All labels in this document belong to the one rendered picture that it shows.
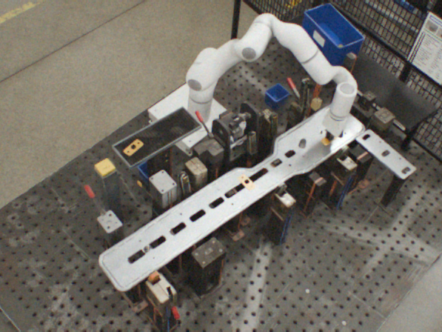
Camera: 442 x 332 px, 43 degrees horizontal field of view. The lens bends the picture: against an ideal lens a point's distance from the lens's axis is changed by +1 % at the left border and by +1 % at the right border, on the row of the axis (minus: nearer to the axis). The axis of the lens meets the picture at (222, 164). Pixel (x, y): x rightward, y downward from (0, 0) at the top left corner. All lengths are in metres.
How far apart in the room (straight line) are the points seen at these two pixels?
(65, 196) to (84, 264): 0.38
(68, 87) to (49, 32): 0.61
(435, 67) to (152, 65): 2.22
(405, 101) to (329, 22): 0.61
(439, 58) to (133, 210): 1.58
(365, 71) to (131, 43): 2.12
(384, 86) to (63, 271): 1.76
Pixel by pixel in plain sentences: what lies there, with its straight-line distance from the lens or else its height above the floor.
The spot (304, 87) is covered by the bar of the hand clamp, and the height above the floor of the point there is 1.19.
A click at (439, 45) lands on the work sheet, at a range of 2.74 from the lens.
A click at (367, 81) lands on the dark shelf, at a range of 2.89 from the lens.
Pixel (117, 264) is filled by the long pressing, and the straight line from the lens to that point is 2.22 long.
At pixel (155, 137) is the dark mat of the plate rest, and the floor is 1.16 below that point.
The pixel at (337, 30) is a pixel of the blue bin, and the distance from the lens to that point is 3.07.
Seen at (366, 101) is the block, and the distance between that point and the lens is 2.75.
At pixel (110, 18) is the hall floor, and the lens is 4.68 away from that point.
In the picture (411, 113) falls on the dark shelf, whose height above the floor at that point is 1.03.
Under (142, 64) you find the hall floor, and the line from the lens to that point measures 4.28.
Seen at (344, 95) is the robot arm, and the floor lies 1.34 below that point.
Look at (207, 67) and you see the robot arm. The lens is 2.49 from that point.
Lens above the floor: 3.00
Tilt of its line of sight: 55 degrees down
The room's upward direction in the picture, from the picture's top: 6 degrees clockwise
